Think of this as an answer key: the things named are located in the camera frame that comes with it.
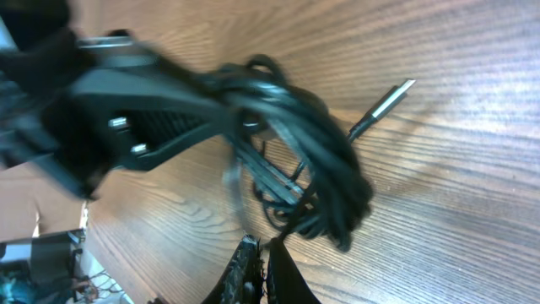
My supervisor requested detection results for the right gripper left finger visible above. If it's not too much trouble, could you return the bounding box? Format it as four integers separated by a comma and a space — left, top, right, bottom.
202, 235, 264, 304

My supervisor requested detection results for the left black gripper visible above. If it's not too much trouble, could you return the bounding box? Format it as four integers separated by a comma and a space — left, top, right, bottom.
1, 24, 236, 198

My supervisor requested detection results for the black usb cable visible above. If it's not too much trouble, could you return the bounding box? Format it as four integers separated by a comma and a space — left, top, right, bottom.
202, 53, 417, 253

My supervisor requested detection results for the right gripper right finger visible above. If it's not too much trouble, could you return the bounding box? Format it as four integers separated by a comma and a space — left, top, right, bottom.
266, 238, 321, 304

